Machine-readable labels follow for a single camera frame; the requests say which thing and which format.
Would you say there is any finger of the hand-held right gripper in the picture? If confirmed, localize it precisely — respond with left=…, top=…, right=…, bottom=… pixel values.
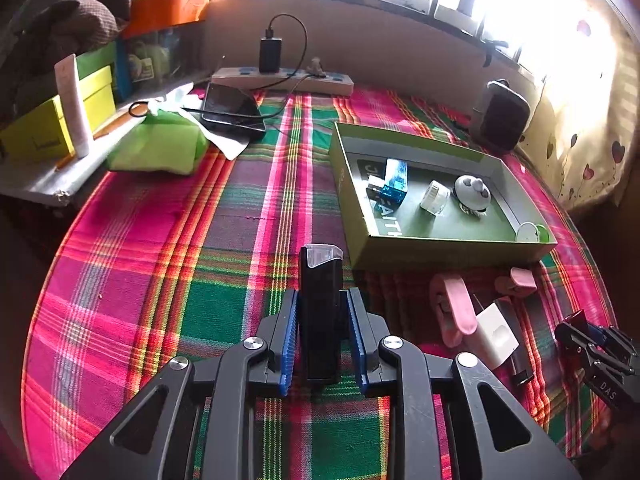
left=555, top=321, right=602, bottom=367
left=600, top=327, right=640, bottom=363

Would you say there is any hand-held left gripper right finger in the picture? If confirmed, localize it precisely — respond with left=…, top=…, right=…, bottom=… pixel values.
left=345, top=287, right=586, bottom=480

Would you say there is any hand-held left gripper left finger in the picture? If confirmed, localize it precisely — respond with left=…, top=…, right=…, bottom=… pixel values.
left=60, top=287, right=301, bottom=480

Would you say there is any small black rectangular device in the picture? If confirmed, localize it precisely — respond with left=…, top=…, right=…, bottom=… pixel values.
left=299, top=244, right=344, bottom=382

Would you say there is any pink hair clip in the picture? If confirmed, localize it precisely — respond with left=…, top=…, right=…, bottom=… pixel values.
left=429, top=274, right=478, bottom=348
left=495, top=267, right=538, bottom=296

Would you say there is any green cardboard box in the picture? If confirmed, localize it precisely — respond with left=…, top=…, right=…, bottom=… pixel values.
left=328, top=121, right=558, bottom=272

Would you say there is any grey black handheld device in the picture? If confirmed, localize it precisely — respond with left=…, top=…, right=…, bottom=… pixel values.
left=500, top=296, right=536, bottom=387

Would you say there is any white charger adapter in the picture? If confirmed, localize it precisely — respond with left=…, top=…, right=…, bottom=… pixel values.
left=472, top=296, right=521, bottom=368

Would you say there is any pink green plaid blanket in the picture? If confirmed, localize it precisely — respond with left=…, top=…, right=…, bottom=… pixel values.
left=20, top=85, right=618, bottom=480

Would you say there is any white round jar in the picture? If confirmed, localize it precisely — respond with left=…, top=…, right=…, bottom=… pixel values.
left=419, top=180, right=453, bottom=214

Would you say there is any blue transparent electronic module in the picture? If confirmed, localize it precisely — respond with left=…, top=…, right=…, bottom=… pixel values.
left=369, top=157, right=411, bottom=207

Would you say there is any white panda massager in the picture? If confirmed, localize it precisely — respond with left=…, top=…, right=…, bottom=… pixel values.
left=452, top=174, right=493, bottom=218

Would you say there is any white paper sheet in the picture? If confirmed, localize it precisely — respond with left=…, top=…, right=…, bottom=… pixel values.
left=145, top=82, right=251, bottom=161

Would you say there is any cream heart print curtain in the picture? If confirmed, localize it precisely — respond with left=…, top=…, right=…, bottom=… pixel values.
left=520, top=0, right=640, bottom=211

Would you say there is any black space heater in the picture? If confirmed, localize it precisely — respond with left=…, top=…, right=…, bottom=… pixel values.
left=470, top=79, right=531, bottom=153

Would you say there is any green cloth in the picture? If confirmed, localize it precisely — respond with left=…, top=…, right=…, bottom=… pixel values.
left=107, top=112, right=210, bottom=176

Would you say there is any black smartphone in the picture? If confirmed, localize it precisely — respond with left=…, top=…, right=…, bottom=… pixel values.
left=201, top=82, right=267, bottom=136

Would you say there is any white power strip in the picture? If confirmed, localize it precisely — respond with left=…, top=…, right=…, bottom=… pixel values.
left=210, top=66, right=355, bottom=96

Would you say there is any black charger adapter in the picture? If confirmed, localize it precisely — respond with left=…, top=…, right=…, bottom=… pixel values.
left=258, top=37, right=284, bottom=73

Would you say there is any clear plastic container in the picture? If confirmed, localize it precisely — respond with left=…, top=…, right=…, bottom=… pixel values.
left=117, top=25, right=206, bottom=96

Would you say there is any white tube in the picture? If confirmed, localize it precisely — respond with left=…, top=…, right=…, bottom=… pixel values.
left=54, top=54, right=92, bottom=157

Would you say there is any yellow cardboard box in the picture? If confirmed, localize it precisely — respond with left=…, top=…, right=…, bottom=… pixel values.
left=0, top=66, right=117, bottom=163

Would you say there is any green storage box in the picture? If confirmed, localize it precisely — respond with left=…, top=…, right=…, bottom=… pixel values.
left=75, top=40, right=123, bottom=78

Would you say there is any orange plastic tray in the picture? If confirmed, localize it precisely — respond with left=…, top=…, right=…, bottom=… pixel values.
left=122, top=0, right=211, bottom=36

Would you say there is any brown cloth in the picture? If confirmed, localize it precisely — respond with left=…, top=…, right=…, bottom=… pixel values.
left=0, top=0, right=131, bottom=61

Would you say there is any black hanging strap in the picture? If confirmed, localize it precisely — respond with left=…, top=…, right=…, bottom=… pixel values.
left=482, top=40, right=508, bottom=68

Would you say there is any black charger cable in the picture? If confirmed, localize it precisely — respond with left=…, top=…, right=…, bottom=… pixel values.
left=129, top=14, right=308, bottom=133

